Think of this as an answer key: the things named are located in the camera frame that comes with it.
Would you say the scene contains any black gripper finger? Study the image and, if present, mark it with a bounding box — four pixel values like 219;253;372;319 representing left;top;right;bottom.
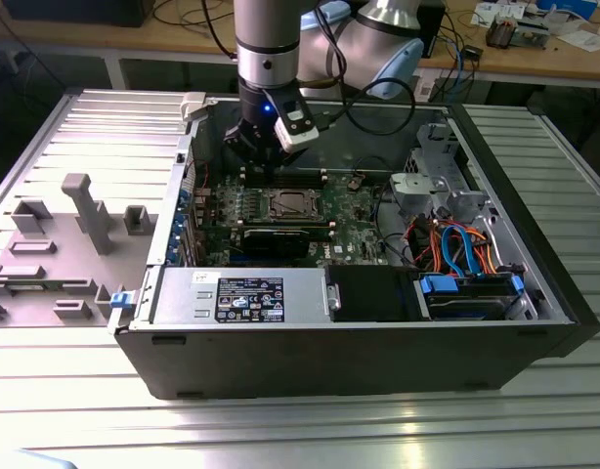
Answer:
274;145;307;173
223;121;278;186

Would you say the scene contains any silver CPU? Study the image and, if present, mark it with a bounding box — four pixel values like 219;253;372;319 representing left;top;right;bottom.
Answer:
274;193;311;215

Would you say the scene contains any black RAM slot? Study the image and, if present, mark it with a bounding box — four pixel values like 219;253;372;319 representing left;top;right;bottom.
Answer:
241;176;330;184
242;181;331;190
241;172;330;179
240;167;329;175

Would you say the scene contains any pale grey case latch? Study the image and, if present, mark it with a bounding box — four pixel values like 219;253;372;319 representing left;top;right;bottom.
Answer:
180;91;208;123

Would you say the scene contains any dark RAM stick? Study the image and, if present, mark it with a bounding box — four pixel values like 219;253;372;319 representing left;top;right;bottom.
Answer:
243;222;333;241

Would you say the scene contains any black graphics card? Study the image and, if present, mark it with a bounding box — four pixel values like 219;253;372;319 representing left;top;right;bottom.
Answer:
240;228;312;263

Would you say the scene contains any green motherboard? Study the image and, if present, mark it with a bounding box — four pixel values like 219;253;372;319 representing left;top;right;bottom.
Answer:
191;165;411;269

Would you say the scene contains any wooden workbench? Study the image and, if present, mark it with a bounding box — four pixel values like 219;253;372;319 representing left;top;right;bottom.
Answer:
0;0;600;94

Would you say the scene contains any silver drive cage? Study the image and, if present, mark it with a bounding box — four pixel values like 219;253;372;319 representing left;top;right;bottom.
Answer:
387;121;499;231

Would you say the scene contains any silver power supply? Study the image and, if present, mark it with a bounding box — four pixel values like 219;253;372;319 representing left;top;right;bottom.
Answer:
151;267;328;326

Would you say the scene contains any black rectangular box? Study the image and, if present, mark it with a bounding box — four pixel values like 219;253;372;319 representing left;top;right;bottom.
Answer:
419;0;448;60

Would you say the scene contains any hard disk in blue carrier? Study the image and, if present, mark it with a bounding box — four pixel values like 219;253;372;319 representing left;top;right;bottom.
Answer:
414;273;526;321

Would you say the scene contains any black PC case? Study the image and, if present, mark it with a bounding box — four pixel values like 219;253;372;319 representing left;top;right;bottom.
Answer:
107;90;600;402

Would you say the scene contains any grey parts rack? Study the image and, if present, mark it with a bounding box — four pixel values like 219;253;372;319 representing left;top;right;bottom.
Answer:
0;173;159;328

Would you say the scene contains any metal heat sink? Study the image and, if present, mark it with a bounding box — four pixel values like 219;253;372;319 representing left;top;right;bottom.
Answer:
485;14;519;50

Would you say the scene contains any white leaflet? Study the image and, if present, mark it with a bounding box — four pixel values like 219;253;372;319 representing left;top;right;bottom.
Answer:
475;0;526;25

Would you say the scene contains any grey electronic module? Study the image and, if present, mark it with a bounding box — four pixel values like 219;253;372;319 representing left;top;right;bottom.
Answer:
512;17;550;50

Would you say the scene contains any white paper sheet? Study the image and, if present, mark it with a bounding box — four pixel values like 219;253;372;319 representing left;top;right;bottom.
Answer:
558;28;600;55

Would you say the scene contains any blue cardboard box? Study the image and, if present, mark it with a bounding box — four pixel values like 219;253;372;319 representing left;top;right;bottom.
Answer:
538;0;599;21

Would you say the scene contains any pale blue plastic object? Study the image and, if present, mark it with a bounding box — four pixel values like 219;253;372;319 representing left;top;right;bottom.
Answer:
14;447;79;469

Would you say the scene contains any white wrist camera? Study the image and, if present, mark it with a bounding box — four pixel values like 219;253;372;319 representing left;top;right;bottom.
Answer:
268;87;321;151

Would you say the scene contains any thick black camera cable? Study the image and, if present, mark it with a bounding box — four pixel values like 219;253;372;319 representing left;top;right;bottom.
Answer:
299;0;418;138

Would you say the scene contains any red wire bundle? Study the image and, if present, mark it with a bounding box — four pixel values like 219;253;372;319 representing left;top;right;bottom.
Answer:
407;217;438;268

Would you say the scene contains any blue wire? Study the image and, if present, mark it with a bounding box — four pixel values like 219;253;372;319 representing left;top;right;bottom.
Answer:
439;222;485;279

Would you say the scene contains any orange wire bundle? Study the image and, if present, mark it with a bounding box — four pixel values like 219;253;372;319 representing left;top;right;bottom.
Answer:
455;222;501;275

